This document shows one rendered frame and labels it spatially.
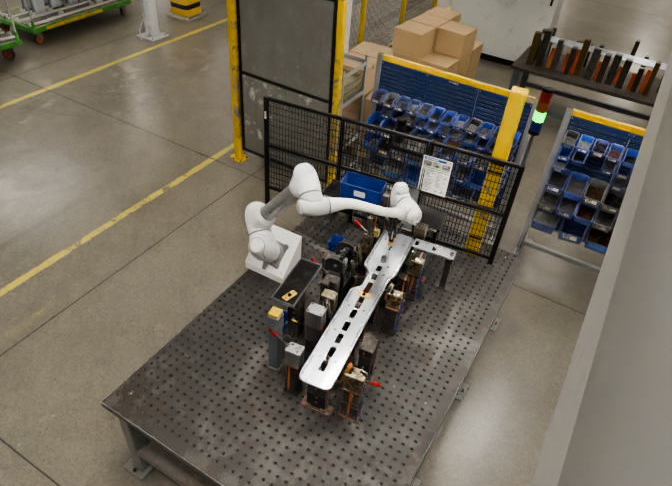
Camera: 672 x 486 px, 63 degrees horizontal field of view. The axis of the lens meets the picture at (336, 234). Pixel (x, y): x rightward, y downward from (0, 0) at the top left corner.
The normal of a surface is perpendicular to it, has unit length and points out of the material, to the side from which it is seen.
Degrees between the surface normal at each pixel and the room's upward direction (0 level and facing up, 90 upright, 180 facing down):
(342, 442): 0
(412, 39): 90
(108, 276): 0
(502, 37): 90
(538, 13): 90
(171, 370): 0
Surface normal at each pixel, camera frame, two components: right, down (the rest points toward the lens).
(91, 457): 0.07, -0.77
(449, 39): -0.58, 0.49
